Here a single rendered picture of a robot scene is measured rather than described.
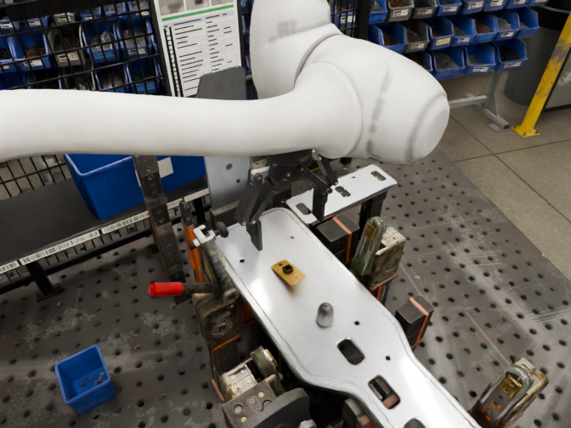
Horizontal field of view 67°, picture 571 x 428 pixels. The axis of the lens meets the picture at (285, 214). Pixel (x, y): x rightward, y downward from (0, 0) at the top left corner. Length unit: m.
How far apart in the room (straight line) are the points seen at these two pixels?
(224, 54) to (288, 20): 0.68
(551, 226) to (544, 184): 0.39
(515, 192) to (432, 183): 1.36
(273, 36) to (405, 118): 0.20
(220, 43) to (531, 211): 2.17
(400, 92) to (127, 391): 0.94
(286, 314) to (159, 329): 0.48
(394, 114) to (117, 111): 0.26
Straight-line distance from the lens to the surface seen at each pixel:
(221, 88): 0.91
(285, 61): 0.54
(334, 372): 0.79
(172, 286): 0.74
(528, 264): 1.53
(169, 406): 1.12
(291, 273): 0.89
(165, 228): 1.06
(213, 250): 0.71
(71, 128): 0.44
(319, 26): 0.57
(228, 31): 1.20
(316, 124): 0.43
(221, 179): 1.01
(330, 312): 0.81
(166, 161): 1.04
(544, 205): 2.98
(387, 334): 0.85
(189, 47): 1.17
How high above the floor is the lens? 1.70
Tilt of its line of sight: 43 degrees down
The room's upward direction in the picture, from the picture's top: straight up
